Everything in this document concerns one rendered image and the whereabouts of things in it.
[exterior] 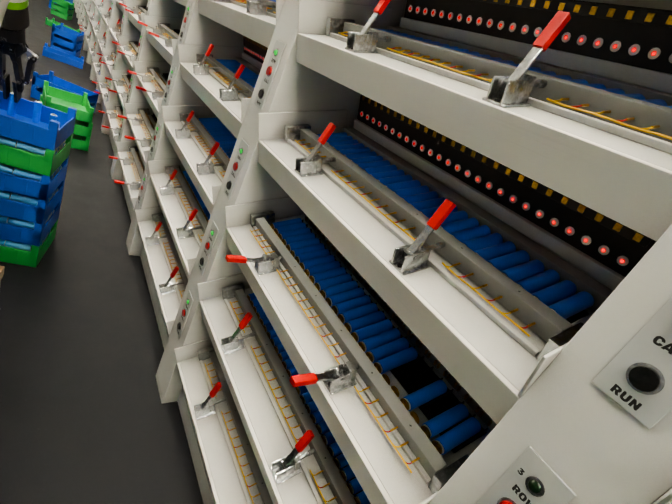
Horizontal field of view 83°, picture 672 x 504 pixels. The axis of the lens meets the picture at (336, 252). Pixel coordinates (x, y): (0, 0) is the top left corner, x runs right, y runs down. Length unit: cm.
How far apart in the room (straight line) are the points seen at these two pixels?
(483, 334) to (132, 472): 84
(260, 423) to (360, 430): 25
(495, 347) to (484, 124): 21
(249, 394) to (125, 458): 40
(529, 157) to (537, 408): 21
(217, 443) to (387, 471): 49
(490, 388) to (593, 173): 20
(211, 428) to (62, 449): 32
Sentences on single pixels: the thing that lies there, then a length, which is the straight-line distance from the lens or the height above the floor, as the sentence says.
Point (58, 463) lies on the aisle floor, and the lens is 106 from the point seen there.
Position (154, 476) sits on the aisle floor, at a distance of 105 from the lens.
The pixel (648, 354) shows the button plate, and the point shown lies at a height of 82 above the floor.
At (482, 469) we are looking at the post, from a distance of 40.
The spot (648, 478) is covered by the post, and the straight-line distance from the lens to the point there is 35.
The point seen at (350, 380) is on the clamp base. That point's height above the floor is 56.
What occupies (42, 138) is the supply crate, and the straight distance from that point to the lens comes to 134.
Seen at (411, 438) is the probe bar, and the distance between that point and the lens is 50.
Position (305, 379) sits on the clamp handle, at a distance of 49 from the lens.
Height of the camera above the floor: 89
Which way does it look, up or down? 22 degrees down
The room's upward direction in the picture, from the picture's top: 27 degrees clockwise
